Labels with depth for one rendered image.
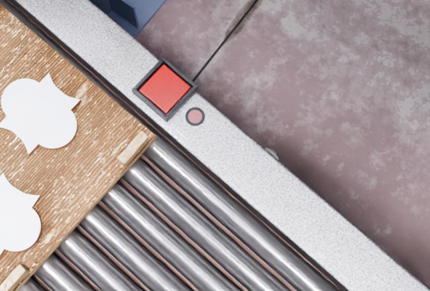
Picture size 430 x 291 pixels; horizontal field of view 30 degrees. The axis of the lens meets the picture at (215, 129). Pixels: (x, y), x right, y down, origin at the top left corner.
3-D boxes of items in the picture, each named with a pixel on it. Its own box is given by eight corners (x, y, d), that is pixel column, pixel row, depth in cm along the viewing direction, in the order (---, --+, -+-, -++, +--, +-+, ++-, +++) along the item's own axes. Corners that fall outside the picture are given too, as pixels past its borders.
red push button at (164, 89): (164, 66, 131) (163, 63, 130) (191, 89, 130) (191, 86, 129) (139, 92, 130) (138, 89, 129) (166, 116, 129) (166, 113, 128)
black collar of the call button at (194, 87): (164, 59, 132) (163, 55, 130) (198, 89, 130) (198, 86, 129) (132, 93, 130) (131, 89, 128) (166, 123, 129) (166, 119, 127)
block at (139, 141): (142, 133, 126) (141, 129, 123) (151, 141, 126) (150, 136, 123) (117, 161, 125) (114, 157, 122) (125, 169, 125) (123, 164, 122)
